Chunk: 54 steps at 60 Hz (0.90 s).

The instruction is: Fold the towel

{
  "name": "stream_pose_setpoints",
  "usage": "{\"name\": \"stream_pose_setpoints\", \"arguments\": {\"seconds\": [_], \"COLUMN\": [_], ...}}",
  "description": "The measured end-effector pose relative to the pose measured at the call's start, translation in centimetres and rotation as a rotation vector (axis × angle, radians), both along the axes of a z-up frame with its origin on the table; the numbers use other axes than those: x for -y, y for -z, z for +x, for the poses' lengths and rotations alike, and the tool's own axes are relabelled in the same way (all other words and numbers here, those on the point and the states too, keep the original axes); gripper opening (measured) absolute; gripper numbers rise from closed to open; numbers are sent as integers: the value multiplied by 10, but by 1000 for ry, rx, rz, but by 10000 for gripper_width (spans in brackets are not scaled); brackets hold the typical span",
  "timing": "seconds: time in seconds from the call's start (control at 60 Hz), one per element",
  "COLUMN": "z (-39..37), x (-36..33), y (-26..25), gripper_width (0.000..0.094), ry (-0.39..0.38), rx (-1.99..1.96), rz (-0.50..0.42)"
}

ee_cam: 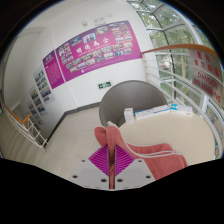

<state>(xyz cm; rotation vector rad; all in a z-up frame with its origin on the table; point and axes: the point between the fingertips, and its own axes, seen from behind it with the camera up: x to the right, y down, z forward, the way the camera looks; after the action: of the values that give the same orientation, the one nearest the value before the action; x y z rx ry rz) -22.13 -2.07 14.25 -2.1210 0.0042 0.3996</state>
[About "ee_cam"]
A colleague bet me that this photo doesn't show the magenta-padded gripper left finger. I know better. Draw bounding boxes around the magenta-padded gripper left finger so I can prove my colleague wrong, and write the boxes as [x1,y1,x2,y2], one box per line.
[70,143,110,191]

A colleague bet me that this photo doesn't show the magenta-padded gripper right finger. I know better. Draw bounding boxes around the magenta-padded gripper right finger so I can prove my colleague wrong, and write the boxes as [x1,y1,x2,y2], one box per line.
[114,143,157,191]

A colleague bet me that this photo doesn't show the pink towel with white edge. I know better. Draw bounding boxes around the pink towel with white edge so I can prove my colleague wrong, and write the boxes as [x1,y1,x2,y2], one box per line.
[94,121,188,189]

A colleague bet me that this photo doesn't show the small upright white box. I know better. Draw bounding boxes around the small upright white box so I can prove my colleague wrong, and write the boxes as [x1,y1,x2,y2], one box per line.
[123,107,135,125]

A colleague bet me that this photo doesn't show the grey round-backed chair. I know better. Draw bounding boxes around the grey round-backed chair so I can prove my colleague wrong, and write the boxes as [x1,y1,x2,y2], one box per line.
[98,79,169,128]

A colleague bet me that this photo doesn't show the white stair railing orange handrail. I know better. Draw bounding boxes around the white stair railing orange handrail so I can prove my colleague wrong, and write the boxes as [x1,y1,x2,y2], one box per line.
[0,99,49,153]

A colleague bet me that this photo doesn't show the green exit sign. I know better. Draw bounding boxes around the green exit sign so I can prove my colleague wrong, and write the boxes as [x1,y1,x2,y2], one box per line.
[97,81,112,90]

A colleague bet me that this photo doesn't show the flat white and blue box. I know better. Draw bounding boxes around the flat white and blue box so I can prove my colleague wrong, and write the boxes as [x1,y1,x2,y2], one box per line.
[169,103,194,117]

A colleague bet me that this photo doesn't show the small magenta text poster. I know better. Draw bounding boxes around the small magenta text poster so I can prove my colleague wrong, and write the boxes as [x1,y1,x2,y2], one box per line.
[42,50,66,90]

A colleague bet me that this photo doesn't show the large magenta photo poster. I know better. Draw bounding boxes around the large magenta photo poster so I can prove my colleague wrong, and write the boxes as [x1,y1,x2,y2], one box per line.
[54,20,143,83]

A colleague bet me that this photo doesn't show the white warning sign red letters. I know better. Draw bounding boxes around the white warning sign red letters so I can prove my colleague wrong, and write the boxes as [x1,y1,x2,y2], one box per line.
[188,49,224,105]

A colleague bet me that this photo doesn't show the curved white railing orange handrail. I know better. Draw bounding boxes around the curved white railing orange handrail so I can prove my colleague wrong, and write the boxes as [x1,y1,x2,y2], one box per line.
[139,43,224,158]

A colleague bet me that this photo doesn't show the white photo wall panel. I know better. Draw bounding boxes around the white photo wall panel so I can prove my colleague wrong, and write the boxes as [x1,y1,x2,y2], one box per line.
[27,85,48,116]
[33,66,55,105]

